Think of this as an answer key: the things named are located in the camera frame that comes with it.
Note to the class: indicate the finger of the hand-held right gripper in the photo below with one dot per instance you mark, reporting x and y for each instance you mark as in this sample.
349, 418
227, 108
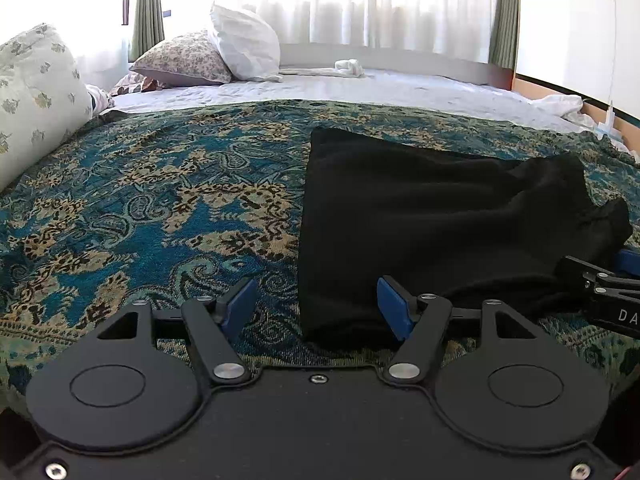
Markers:
590, 270
629, 261

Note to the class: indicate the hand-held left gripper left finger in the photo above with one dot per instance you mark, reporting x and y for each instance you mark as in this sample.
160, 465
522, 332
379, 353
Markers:
240, 305

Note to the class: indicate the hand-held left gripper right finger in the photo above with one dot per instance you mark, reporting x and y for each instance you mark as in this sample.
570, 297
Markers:
392, 307

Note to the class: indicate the black pants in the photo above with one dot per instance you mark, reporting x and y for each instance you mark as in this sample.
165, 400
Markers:
440, 220

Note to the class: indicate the blue paisley patterned blanket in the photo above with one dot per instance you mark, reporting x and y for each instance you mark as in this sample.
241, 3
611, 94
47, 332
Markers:
150, 200

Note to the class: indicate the crumpled white cloth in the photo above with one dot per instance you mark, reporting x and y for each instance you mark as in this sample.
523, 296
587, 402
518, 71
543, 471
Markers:
565, 107

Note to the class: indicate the white bed sheet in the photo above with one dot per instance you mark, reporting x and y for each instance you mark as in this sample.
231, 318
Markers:
350, 91

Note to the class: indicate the rolled white towel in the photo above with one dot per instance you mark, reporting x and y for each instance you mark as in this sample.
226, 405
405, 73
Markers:
345, 68

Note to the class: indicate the brown patterned pillow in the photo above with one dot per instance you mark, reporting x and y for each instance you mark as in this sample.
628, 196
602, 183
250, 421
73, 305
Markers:
135, 84

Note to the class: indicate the white dark-printed cloth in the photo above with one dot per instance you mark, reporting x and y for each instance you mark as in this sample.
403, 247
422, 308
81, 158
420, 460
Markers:
100, 97

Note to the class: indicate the small-flower print pillow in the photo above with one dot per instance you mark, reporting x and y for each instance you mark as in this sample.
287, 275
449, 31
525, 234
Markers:
185, 60

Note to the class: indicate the plain white pillow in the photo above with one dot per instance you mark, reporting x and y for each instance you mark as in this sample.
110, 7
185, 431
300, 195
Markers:
245, 45

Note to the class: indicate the green curtain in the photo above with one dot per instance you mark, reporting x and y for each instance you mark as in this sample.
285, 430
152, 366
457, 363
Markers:
148, 10
505, 15

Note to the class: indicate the large pale floral pillow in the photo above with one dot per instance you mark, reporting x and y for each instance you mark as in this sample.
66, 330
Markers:
35, 100

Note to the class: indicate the sheer white curtain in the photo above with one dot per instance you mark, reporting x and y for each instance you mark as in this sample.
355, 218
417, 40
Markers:
350, 5

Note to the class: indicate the wooden bed frame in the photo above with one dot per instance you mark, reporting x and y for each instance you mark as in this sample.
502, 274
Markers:
575, 95

